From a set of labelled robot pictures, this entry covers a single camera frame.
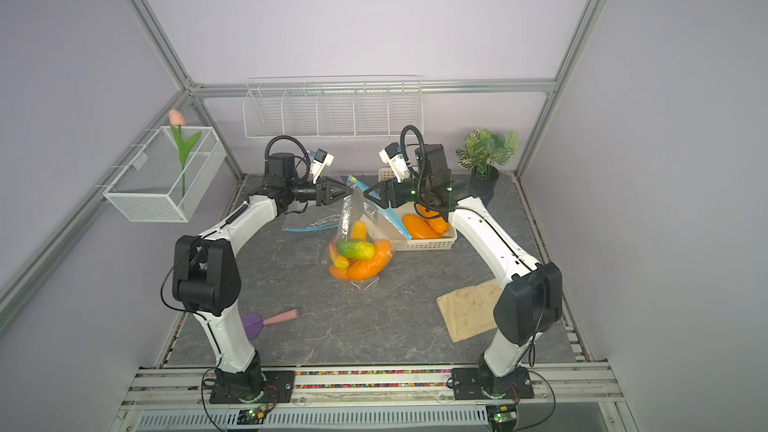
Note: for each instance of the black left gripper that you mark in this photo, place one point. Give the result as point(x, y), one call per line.
point(323, 191)

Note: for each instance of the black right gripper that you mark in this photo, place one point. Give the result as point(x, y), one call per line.
point(385, 190)

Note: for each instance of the green mango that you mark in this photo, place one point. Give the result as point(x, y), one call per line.
point(357, 249)

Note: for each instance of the clear zip-top bag blue zipper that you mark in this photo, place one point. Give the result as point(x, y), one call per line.
point(381, 225)

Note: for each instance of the large orange mango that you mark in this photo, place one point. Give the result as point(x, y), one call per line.
point(369, 268)

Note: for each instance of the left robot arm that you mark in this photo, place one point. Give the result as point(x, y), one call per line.
point(206, 279)

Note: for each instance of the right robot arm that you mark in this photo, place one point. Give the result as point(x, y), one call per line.
point(531, 291)

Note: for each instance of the orange mango top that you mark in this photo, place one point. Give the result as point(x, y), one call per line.
point(418, 229)

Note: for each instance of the orange mango right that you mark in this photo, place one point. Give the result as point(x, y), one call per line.
point(435, 221)

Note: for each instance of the orange mango middle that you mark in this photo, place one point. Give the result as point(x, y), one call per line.
point(340, 274)

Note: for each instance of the white perforated plastic basket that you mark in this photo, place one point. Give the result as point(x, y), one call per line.
point(444, 242)

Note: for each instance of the black glossy plant pot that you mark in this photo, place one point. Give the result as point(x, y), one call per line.
point(483, 186)

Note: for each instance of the green artificial plant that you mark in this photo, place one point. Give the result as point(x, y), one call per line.
point(483, 150)

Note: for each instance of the beige work glove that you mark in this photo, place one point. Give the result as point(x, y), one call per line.
point(468, 312)

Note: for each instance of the purple pink scoop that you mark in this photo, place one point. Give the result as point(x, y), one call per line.
point(254, 323)

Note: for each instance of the pink artificial tulip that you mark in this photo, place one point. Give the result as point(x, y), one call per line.
point(184, 145)

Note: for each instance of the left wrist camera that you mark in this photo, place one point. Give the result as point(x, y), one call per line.
point(319, 161)

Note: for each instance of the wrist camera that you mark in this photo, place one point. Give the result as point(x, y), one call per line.
point(319, 161)
point(393, 157)

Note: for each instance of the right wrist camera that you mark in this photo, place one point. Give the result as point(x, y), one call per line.
point(393, 157)

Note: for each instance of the white wire wall shelf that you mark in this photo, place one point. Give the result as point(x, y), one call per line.
point(332, 106)

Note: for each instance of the white mesh wall basket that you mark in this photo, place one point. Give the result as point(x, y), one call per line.
point(148, 188)

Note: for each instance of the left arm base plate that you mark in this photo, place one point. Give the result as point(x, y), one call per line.
point(267, 387)

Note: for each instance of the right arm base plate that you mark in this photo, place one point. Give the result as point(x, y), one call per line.
point(479, 383)

